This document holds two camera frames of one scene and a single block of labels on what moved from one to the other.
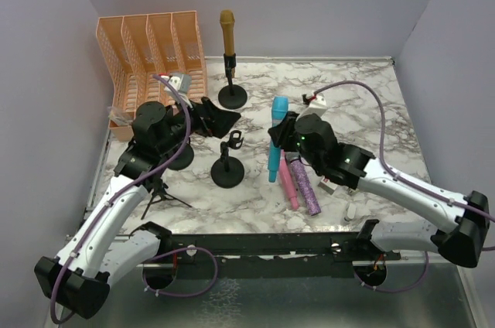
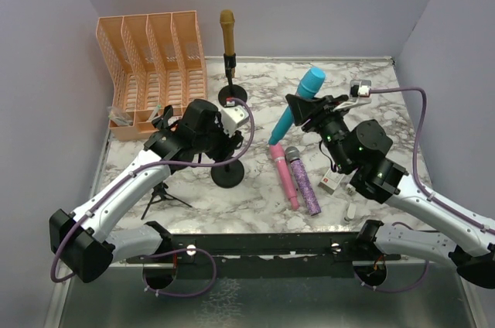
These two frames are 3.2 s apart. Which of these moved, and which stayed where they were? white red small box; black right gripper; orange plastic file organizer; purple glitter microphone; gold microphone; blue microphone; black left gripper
Moved: black left gripper; black right gripper; blue microphone
Stayed: gold microphone; orange plastic file organizer; purple glitter microphone; white red small box
